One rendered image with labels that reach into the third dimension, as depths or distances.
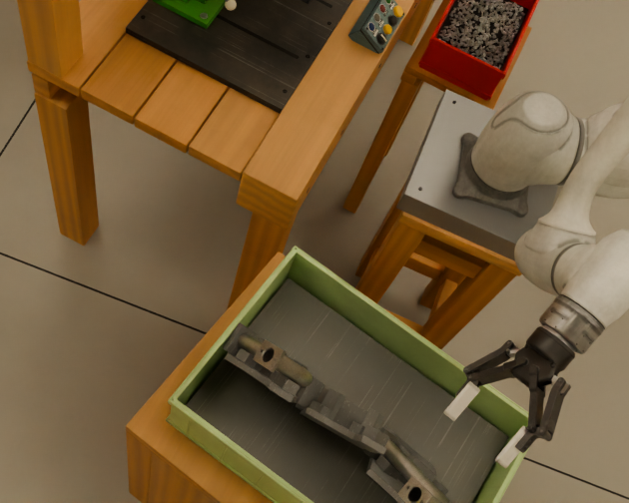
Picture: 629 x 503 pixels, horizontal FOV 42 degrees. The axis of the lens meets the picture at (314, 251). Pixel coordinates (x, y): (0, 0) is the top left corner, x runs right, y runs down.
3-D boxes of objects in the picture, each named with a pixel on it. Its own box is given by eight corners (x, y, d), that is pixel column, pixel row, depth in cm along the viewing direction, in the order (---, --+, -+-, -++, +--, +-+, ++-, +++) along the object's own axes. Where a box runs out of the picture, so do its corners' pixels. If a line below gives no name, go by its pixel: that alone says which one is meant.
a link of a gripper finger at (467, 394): (472, 382, 138) (469, 380, 139) (445, 414, 138) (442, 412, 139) (480, 390, 140) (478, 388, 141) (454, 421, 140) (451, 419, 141)
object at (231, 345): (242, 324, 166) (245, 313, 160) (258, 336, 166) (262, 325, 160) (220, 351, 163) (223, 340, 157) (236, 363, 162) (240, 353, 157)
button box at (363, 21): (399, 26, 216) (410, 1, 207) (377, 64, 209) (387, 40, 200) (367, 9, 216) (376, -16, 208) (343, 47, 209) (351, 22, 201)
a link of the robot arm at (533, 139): (471, 126, 192) (508, 67, 172) (544, 144, 194) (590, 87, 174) (467, 185, 184) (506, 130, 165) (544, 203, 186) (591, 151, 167)
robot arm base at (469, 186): (534, 143, 201) (544, 130, 196) (525, 219, 190) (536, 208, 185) (464, 121, 199) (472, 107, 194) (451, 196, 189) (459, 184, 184)
